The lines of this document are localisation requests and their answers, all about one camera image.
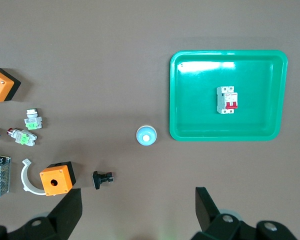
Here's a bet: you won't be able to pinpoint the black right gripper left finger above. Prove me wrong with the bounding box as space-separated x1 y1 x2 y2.
0 188 84 240

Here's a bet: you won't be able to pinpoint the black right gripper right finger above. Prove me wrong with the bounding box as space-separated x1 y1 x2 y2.
189 186 299 240

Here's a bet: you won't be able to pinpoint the white red circuit breaker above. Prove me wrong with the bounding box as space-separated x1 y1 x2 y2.
216 86 239 115

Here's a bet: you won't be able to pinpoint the orange button box black base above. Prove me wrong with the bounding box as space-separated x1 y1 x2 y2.
0 66 22 103
39 161 77 197

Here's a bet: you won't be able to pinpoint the small white curved clamp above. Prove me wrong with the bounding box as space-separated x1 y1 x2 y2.
20 158 47 196

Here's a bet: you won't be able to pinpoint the green plastic tray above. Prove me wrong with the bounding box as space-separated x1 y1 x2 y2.
169 49 289 142

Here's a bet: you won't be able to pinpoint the blue white dome button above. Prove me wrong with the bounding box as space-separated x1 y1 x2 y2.
135 124 158 147

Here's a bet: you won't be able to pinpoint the brown table mat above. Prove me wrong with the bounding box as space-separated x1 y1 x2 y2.
0 0 300 240

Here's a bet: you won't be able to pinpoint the small black switch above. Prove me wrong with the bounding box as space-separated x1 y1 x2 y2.
91 170 115 190

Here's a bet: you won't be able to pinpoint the red-headed pilot lamp switch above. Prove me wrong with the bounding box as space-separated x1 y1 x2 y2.
6 127 38 147

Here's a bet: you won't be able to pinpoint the green-headed push button switch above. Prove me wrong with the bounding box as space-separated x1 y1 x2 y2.
24 108 44 130

